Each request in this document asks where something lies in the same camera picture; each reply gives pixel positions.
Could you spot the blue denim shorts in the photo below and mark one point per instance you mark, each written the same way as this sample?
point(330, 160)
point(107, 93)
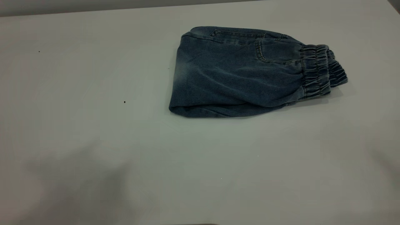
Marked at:
point(234, 78)

